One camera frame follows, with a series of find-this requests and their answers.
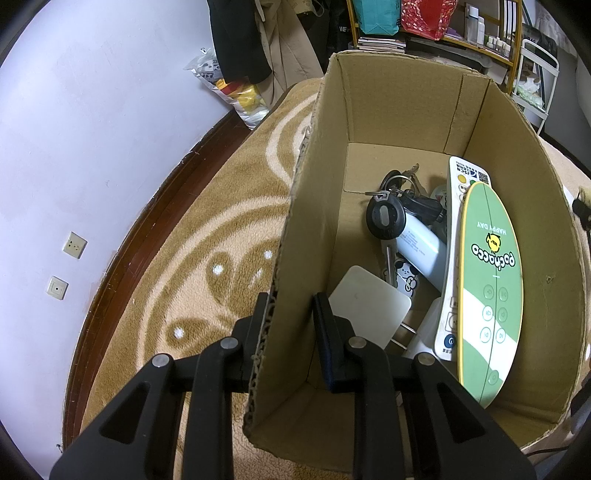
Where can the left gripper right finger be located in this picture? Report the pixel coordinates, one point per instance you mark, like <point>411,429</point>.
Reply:
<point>412,416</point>

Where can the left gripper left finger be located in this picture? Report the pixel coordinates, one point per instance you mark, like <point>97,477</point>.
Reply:
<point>170,403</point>

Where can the white power adapter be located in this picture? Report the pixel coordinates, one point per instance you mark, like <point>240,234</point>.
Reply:
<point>423,338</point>

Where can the green oval cartoon fan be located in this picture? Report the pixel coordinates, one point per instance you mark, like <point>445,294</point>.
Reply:
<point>490,302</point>

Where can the white cylindrical bottle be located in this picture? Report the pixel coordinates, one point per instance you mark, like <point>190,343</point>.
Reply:
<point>424,250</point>

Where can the brown cardboard box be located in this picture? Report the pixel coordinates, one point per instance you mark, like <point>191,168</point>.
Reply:
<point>376,113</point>

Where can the black key bunch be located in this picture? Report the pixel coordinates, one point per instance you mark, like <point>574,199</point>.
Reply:
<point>400,193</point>

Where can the white square pad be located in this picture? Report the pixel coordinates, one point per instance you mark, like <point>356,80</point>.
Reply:
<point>375,308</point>

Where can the cartoon dog sticker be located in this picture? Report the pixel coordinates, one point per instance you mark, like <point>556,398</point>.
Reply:
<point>404,276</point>

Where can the beige brown patterned rug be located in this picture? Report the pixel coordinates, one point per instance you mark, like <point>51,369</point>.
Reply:
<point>201,268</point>

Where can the snack plastic bag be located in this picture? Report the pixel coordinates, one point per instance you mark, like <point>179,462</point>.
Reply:
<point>241,95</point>

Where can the white metal cart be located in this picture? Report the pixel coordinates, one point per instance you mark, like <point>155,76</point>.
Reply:
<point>535,83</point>

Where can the wooden bookshelf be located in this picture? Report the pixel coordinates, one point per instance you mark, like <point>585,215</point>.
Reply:
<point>454,49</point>

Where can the stack of books left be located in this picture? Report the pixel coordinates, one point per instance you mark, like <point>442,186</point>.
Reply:
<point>380,44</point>

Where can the white bottles on shelf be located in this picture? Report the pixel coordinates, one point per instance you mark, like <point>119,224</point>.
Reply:
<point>496,25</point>

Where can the beige trench coat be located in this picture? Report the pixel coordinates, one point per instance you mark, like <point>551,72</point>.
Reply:
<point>287,48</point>

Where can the black hanging coat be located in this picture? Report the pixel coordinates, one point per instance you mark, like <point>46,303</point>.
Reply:
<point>236,40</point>

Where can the red patterned gift bag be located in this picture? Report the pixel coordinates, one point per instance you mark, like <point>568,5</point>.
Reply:
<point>427,18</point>

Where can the teal bag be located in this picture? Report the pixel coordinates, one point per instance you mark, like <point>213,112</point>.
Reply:
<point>378,17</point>

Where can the lower wall socket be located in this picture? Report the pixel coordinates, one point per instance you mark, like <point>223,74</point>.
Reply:
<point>57,288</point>

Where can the wall socket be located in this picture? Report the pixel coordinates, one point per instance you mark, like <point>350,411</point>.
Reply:
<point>57,288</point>
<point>74,245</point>

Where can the upper wall socket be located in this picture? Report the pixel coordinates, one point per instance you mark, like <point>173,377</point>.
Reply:
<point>74,245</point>

